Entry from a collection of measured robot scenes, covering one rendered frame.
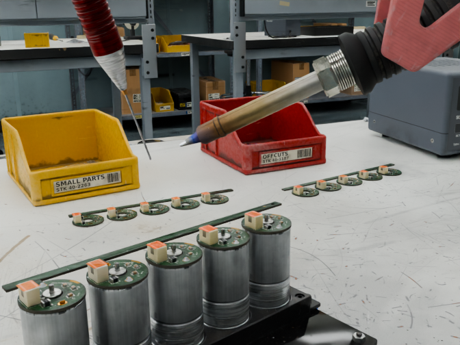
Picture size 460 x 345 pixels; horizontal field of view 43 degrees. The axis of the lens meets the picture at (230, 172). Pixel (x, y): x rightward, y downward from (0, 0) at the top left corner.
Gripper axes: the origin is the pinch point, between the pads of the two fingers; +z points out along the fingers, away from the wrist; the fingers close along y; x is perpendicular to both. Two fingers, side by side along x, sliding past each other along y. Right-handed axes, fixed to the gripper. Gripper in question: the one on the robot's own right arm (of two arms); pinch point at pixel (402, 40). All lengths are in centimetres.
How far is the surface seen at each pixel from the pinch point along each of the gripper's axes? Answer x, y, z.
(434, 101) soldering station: 15.3, -41.0, 1.8
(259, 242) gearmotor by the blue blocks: 0.0, -3.3, 11.1
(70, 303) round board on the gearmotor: -6.2, 4.1, 13.8
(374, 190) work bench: 11.4, -29.0, 11.2
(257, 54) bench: -1, -265, 27
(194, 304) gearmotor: -1.7, 0.2, 13.7
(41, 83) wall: -132, -408, 137
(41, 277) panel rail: -7.8, 2.1, 14.8
